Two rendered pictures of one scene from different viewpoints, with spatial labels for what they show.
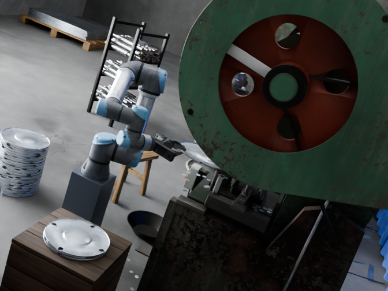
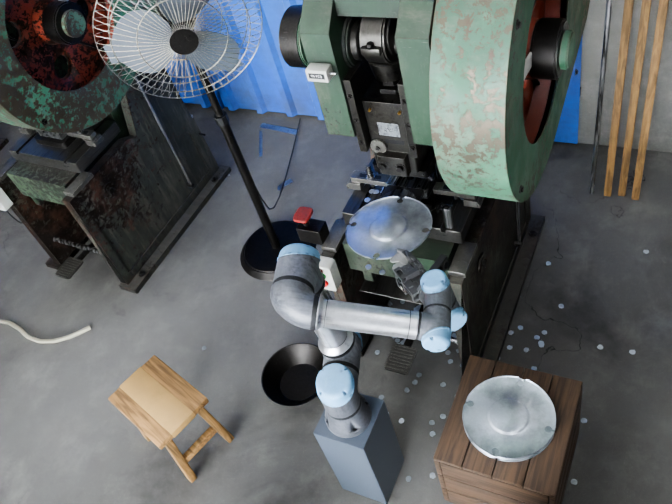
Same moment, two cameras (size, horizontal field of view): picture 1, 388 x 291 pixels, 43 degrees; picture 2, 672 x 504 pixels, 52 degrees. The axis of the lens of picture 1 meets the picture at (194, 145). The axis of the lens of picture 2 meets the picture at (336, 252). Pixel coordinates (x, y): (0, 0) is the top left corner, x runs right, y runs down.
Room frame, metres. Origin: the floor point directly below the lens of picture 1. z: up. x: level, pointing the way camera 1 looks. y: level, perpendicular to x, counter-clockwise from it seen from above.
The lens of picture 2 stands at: (1.75, 1.42, 2.44)
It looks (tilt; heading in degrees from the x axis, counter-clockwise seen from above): 47 degrees down; 297
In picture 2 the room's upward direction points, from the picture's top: 19 degrees counter-clockwise
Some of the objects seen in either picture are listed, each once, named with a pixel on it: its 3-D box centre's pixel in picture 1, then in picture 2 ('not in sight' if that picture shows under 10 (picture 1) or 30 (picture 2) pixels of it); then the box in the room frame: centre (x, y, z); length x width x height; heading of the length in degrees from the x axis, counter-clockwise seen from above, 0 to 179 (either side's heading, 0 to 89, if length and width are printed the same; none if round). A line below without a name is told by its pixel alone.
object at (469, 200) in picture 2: (244, 194); (457, 188); (2.10, -0.29, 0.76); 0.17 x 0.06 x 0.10; 169
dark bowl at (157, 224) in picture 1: (148, 228); (298, 377); (2.78, 0.09, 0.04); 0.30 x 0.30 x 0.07
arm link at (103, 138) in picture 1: (104, 146); (337, 388); (2.39, 0.44, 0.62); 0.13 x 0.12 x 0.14; 96
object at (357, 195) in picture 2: (245, 197); (414, 198); (2.26, -0.33, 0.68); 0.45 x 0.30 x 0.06; 169
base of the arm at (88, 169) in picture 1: (97, 165); (345, 409); (2.39, 0.44, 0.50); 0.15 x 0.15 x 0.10
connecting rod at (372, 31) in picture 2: not in sight; (387, 58); (2.26, -0.33, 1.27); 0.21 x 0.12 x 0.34; 79
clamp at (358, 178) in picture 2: not in sight; (368, 175); (2.43, -0.36, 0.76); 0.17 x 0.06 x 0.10; 169
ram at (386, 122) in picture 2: not in sight; (394, 127); (2.27, -0.29, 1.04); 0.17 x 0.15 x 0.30; 79
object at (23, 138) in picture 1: (25, 138); not in sight; (2.76, 0.98, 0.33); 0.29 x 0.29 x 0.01
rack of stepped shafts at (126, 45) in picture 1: (127, 73); not in sight; (4.64, 0.84, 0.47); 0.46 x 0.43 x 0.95; 59
